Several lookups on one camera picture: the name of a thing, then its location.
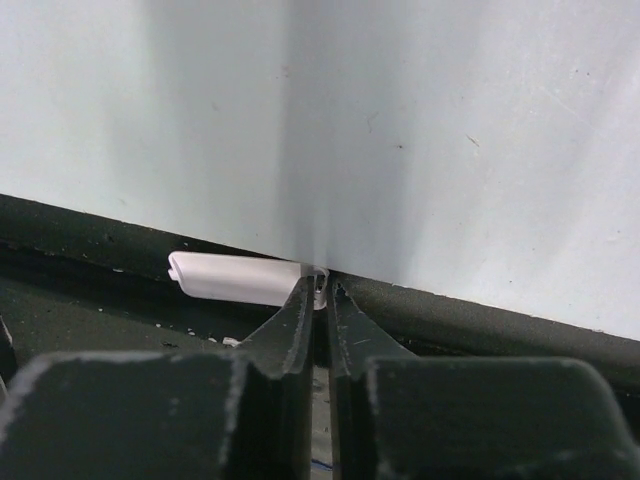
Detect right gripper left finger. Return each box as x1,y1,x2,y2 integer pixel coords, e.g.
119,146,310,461
1,277,315,479

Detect white battery compartment cover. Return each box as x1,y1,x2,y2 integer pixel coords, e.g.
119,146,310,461
168,251,329,310

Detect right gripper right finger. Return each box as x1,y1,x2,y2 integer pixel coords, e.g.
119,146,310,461
327,282,639,479

